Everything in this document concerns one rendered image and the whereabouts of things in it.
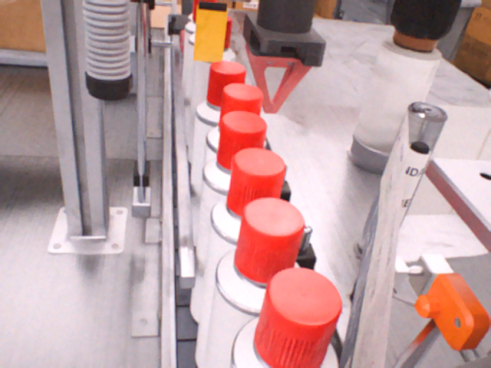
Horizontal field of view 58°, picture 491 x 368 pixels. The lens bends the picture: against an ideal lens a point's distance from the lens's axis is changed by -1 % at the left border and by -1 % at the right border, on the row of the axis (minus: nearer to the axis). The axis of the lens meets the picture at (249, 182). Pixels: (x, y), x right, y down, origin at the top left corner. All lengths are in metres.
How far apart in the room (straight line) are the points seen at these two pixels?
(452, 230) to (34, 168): 0.60
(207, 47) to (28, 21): 0.68
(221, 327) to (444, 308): 0.12
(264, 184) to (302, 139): 0.49
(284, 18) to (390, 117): 0.27
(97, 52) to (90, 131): 0.17
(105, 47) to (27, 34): 0.78
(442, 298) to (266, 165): 0.12
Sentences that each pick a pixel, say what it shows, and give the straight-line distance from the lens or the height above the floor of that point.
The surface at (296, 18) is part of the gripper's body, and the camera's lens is 0.46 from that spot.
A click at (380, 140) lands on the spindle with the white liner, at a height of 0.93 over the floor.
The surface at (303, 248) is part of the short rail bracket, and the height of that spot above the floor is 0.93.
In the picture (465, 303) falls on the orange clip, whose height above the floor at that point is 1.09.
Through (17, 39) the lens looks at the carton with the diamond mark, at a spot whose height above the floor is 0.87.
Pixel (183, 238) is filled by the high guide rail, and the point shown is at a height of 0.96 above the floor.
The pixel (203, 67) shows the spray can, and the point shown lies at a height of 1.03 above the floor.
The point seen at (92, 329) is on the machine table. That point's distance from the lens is 0.50.
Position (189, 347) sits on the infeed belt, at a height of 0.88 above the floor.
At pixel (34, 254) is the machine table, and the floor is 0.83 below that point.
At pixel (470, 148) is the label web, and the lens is 0.55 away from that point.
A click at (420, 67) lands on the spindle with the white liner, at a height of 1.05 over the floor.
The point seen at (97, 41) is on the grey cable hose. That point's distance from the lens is 0.34.
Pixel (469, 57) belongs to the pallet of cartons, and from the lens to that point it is 4.33.
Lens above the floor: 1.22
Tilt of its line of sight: 34 degrees down
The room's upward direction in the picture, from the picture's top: 10 degrees clockwise
